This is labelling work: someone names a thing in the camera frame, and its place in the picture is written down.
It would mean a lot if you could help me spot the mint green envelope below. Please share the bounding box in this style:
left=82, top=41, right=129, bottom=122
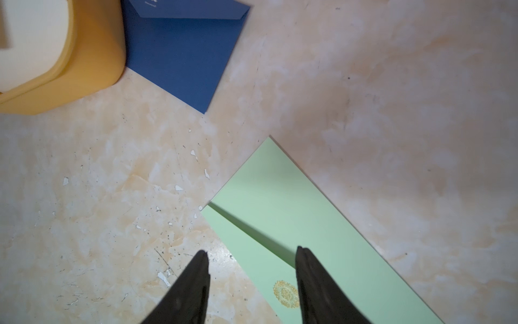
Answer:
left=202, top=139, right=440, bottom=323

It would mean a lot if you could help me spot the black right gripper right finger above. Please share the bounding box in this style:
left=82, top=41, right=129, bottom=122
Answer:
left=295, top=247, right=370, bottom=324

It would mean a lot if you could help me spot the white envelope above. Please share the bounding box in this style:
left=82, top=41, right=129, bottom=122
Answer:
left=1, top=0, right=70, bottom=93

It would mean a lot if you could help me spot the yellow plastic storage box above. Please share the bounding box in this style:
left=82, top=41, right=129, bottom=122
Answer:
left=1, top=1, right=126, bottom=115

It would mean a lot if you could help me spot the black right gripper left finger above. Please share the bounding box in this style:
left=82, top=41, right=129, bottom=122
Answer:
left=142, top=250, right=210, bottom=324

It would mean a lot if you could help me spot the navy blue envelope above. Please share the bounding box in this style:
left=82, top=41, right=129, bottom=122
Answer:
left=121, top=1, right=250, bottom=113

